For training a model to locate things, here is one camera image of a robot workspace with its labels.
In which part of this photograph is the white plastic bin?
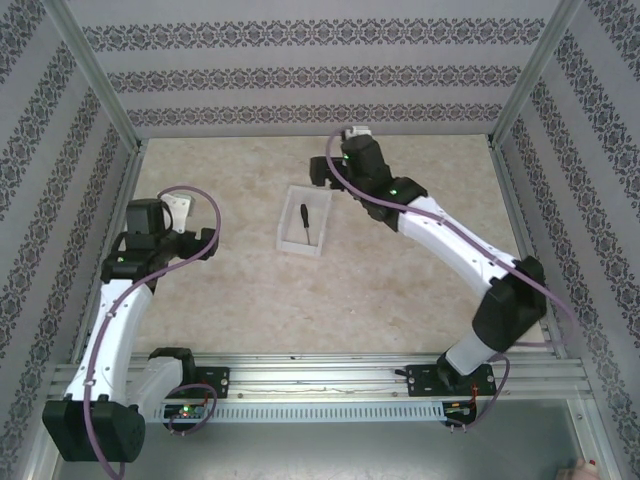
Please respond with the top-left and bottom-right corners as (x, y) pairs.
(274, 184), (334, 260)

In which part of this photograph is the black screwdriver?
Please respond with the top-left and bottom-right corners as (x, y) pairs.
(298, 203), (313, 247)

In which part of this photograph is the circuit board with green light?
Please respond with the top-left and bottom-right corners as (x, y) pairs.
(163, 403), (212, 422)

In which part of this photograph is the person's hand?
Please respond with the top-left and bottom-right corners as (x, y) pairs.
(558, 456), (602, 480)

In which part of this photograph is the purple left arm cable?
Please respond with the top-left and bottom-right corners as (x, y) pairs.
(81, 185), (224, 480)

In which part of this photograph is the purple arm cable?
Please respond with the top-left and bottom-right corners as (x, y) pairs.
(324, 126), (572, 434)
(81, 185), (224, 480)

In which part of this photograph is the aluminium side rail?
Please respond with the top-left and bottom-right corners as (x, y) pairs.
(72, 139), (148, 367)
(485, 139), (570, 357)

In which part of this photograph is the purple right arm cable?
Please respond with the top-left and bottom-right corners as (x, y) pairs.
(324, 126), (572, 434)

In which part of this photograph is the black left mount plate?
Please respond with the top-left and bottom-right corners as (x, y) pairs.
(191, 366), (232, 400)

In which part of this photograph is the black mount plate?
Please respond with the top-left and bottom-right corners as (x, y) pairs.
(191, 366), (232, 400)
(405, 363), (497, 397)

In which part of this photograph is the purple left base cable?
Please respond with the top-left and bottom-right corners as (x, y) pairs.
(168, 383), (219, 437)

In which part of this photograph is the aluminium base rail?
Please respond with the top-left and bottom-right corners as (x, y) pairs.
(49, 351), (587, 402)

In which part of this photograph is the aluminium frame post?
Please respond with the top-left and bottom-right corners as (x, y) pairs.
(48, 0), (146, 152)
(489, 0), (585, 150)

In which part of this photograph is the slotted grey cable duct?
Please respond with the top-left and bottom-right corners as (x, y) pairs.
(151, 399), (447, 424)

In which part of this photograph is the black right mount plate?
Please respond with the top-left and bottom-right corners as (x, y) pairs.
(405, 363), (497, 397)

